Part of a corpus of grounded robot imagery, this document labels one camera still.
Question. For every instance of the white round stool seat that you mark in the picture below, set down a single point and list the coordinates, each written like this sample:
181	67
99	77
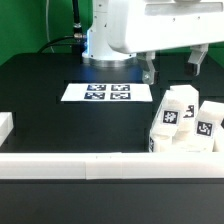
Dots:
181	142

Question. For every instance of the white fence piece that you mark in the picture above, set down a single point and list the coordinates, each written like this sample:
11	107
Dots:
219	140
6	125

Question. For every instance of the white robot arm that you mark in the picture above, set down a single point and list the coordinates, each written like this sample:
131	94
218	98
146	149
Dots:
98	50

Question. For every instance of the white right fence piece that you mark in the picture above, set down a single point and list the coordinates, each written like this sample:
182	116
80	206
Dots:
219	140

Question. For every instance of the white fiducial marker sheet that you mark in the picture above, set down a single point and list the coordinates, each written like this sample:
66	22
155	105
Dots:
107	92

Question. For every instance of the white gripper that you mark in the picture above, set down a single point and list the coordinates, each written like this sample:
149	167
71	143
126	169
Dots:
135	26

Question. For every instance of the white left fence piece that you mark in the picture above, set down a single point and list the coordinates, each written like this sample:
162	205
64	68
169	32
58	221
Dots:
6	125

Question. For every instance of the white front fence bar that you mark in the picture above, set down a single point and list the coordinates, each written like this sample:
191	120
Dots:
89	166

